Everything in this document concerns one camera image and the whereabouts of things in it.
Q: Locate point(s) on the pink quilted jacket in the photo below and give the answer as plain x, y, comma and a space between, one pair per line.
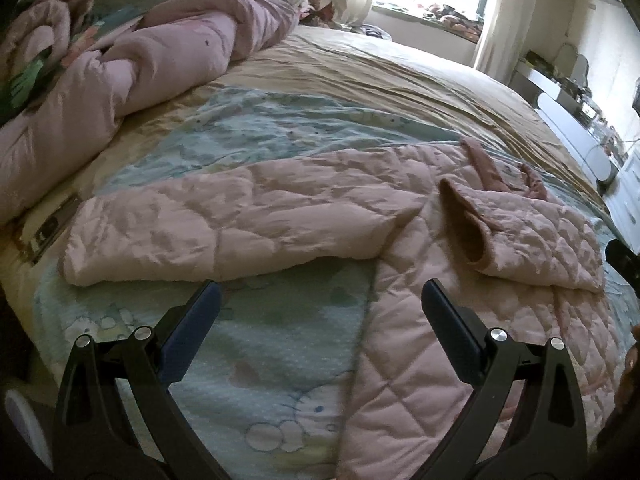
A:
300, 210

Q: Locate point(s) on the person's right hand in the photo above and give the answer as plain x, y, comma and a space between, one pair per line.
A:
631, 375

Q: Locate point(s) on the white drawer cabinet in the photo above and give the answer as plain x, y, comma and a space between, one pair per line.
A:
627, 195

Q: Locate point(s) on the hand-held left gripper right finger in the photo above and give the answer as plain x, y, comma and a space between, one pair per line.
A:
450, 325

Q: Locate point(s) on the pink rolled duvet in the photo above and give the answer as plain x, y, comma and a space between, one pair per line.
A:
165, 60

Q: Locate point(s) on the grey metal strip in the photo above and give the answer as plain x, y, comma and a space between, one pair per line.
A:
50, 225

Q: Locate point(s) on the white desk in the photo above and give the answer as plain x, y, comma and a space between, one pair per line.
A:
565, 110

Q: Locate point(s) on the bed with printed sheet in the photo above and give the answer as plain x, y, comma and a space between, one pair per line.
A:
350, 100

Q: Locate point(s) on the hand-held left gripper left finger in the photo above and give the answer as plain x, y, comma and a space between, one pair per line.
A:
192, 325

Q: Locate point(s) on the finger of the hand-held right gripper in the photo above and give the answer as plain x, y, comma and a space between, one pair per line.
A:
625, 262

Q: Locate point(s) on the windowsill clutter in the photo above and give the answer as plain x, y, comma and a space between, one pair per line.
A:
440, 15

